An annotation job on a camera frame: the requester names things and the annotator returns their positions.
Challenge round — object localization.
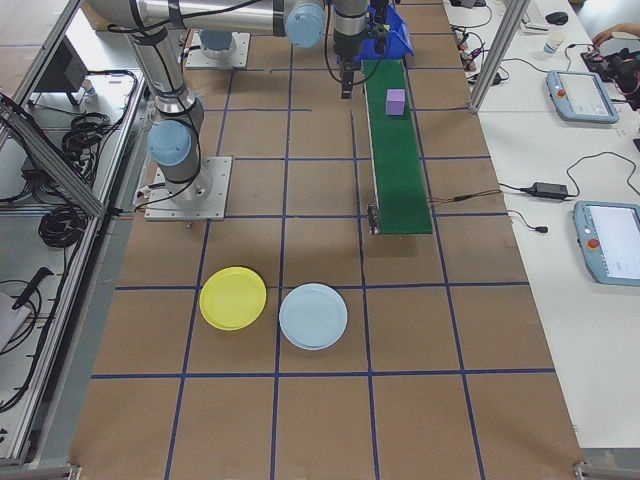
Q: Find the blue plastic storage bin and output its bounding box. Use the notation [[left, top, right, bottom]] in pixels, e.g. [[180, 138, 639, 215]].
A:
[[360, 0, 415, 64]]

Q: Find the yellow plastic plate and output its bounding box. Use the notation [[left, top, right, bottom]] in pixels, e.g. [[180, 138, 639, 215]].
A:
[[199, 266, 268, 331]]

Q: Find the black monitor box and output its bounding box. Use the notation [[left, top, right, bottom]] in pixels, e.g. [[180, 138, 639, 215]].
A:
[[32, 35, 90, 107]]

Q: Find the white square base plate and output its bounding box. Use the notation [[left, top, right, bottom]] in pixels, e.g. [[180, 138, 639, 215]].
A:
[[185, 32, 251, 70], [143, 156, 234, 222]]

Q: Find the white keyboard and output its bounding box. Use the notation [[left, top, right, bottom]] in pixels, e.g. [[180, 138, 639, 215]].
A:
[[521, 0, 550, 32]]

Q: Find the aluminium profile post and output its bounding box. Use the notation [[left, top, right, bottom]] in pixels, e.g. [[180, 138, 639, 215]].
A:
[[468, 0, 531, 115]]

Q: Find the white desk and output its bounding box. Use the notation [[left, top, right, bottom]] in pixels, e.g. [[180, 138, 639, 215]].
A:
[[442, 0, 640, 451]]

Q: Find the thin black wire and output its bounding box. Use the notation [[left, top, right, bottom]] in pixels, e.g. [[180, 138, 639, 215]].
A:
[[429, 189, 502, 206]]

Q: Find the person hand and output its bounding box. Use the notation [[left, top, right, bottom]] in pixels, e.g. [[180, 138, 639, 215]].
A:
[[591, 22, 630, 46]]

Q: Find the V-shaped metal bar frame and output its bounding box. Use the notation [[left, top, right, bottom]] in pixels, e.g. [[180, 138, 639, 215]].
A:
[[0, 0, 151, 466]]

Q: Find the blue grey teach pendant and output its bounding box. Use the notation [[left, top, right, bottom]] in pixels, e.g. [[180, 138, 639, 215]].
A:
[[572, 199, 640, 287], [544, 69, 621, 125]]

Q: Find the aluminium profile rail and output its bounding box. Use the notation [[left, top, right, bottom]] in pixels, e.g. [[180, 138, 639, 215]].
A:
[[0, 462, 81, 480], [572, 459, 640, 480]]

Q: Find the black cable coil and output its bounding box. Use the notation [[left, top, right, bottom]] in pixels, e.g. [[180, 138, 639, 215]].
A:
[[38, 204, 84, 250], [60, 112, 121, 156]]

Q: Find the thin red wire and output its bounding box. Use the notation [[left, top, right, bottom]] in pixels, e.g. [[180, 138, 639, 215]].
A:
[[429, 189, 502, 205]]

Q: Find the light blue plastic plate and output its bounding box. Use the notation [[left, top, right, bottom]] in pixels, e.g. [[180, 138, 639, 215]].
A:
[[278, 282, 349, 351]]

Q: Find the black electronics device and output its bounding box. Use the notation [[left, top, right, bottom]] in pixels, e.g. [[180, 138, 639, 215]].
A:
[[581, 43, 640, 110]]

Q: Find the white paper sheet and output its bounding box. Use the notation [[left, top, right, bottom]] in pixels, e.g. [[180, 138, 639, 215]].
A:
[[0, 289, 39, 351]]

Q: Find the green conveyor belt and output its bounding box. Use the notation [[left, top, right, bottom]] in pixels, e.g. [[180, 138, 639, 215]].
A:
[[362, 58, 435, 237]]

